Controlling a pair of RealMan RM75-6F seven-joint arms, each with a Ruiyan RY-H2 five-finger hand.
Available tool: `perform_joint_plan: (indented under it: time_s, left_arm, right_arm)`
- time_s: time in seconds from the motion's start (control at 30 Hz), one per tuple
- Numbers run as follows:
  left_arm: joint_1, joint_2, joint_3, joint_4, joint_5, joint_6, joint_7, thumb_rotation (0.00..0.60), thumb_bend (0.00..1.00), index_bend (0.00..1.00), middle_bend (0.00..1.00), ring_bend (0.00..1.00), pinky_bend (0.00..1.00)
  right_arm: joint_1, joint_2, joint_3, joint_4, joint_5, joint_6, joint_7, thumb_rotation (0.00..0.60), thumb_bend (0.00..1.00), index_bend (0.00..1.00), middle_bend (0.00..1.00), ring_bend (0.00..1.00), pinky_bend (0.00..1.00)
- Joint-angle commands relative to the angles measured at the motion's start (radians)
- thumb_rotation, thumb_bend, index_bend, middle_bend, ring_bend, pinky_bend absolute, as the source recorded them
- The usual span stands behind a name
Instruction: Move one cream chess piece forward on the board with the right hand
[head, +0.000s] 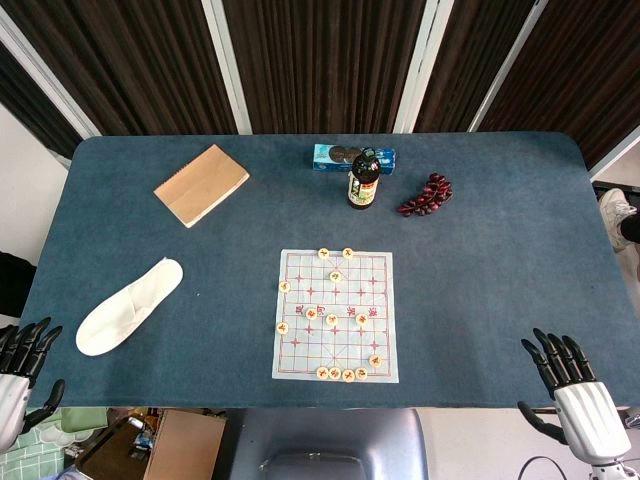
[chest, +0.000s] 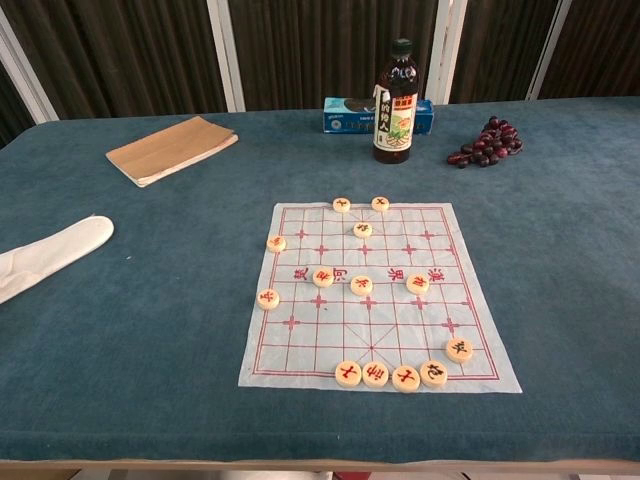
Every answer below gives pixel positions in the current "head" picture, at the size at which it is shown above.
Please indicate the blue felt table cover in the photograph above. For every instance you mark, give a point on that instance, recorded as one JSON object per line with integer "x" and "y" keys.
{"x": 475, "y": 300}

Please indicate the white partition frame post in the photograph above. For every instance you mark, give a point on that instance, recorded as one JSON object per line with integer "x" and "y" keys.
{"x": 505, "y": 75}
{"x": 422, "y": 65}
{"x": 55, "y": 95}
{"x": 227, "y": 65}
{"x": 617, "y": 152}

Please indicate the black and silver left hand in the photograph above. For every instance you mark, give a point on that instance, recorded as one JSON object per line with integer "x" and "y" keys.
{"x": 12, "y": 400}

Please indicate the dark red grape bunch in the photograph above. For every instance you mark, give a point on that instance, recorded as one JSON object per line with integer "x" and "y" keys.
{"x": 430, "y": 197}

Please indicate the dark storage bin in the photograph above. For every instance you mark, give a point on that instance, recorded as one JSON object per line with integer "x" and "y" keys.
{"x": 107, "y": 450}

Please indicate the green checked cloth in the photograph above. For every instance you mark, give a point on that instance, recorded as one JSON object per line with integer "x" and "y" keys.
{"x": 30, "y": 462}

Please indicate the white plastic chess board sheet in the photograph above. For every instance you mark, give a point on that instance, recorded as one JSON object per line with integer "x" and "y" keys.
{"x": 345, "y": 345}

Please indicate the blue cookie box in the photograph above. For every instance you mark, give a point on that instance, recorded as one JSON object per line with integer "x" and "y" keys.
{"x": 330, "y": 162}

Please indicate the brown cardboard box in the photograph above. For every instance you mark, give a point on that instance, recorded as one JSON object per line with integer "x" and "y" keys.
{"x": 185, "y": 445}

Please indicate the black bulky object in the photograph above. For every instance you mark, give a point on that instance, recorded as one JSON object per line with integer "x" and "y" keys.
{"x": 15, "y": 285}

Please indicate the white disposable slipper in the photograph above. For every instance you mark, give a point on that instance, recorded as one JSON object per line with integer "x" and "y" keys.
{"x": 120, "y": 315}

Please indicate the dark drink bottle with label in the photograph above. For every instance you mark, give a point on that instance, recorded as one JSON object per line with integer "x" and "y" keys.
{"x": 362, "y": 190}

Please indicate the round wooden chess piece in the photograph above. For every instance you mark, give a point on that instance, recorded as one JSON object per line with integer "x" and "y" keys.
{"x": 335, "y": 275}
{"x": 284, "y": 286}
{"x": 282, "y": 328}
{"x": 362, "y": 319}
{"x": 335, "y": 372}
{"x": 375, "y": 360}
{"x": 331, "y": 319}
{"x": 323, "y": 253}
{"x": 348, "y": 375}
{"x": 361, "y": 373}
{"x": 323, "y": 372}
{"x": 310, "y": 313}
{"x": 348, "y": 253}

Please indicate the black and silver right hand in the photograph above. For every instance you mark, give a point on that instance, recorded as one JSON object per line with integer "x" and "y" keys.
{"x": 590, "y": 420}

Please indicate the white sneaker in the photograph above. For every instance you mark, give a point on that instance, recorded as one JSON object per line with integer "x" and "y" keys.
{"x": 612, "y": 215}

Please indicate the brown paper notebook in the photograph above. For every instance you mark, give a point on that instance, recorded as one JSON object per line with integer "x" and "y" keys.
{"x": 200, "y": 185}

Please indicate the grey-blue robot body cover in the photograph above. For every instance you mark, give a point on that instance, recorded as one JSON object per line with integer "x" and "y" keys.
{"x": 325, "y": 440}

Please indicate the dark brown pleated curtain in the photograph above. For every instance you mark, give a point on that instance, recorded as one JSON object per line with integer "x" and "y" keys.
{"x": 35, "y": 105}
{"x": 135, "y": 65}
{"x": 325, "y": 65}
{"x": 470, "y": 55}
{"x": 585, "y": 65}

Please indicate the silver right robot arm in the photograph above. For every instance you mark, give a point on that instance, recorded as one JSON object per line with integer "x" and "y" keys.
{"x": 610, "y": 472}

